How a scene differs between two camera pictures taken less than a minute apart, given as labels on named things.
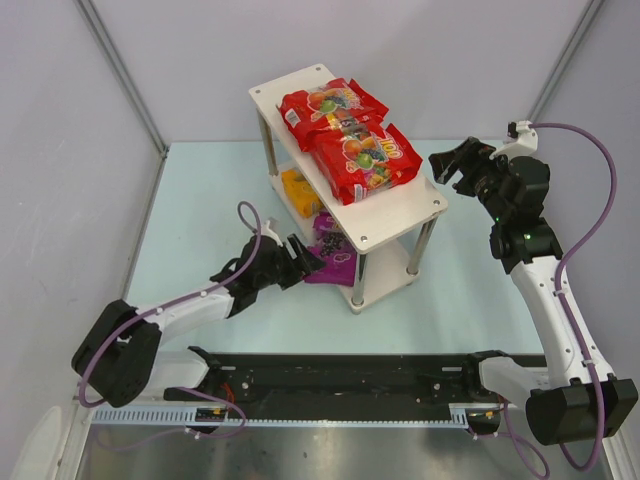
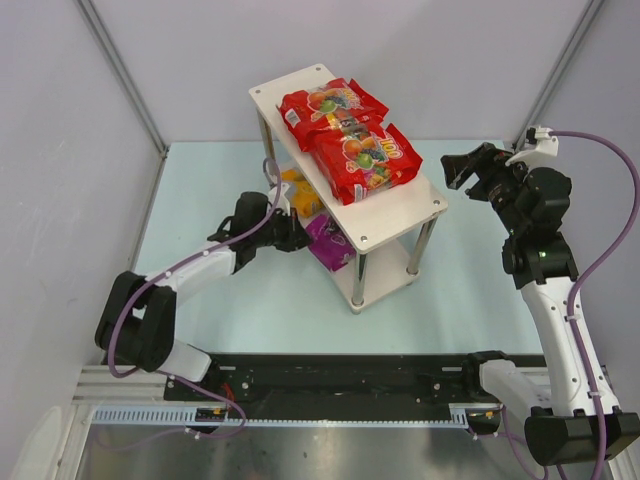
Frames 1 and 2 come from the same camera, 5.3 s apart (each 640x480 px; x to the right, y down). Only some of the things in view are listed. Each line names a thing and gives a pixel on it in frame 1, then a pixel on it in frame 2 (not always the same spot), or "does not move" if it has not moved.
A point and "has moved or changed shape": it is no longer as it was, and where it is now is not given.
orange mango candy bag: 300,193 does not move
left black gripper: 292,261 → 288,230
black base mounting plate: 347,380 does not move
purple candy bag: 336,252 has moved or changed shape
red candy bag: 337,104 does not move
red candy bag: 360,159 does not move
